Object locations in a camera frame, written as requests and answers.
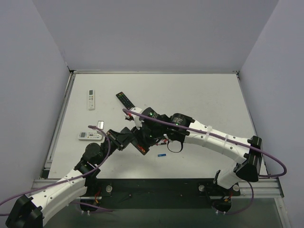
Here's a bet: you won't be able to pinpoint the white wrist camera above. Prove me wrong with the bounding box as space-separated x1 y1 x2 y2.
95 121 105 130
125 107 143 130

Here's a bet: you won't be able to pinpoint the white air conditioner remote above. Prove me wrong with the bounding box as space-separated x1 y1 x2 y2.
87 89 95 111

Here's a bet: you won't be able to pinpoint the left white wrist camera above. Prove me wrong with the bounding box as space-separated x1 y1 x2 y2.
95 121 105 130

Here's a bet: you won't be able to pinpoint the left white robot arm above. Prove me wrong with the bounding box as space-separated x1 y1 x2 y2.
5 127 134 228

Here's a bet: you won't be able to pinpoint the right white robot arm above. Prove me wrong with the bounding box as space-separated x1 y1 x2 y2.
128 107 262 189

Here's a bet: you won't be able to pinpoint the white remote lying sideways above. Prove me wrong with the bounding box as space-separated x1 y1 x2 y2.
78 132 103 141

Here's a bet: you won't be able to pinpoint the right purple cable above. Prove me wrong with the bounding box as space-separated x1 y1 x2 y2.
122 108 287 216

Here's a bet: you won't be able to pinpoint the black TV remote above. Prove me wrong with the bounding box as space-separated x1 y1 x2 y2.
116 92 135 110

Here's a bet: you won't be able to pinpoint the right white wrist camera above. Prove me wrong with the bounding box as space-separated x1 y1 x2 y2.
125 107 143 130

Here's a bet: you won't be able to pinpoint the aluminium frame rail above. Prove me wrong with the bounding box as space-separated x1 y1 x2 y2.
28 177 285 200

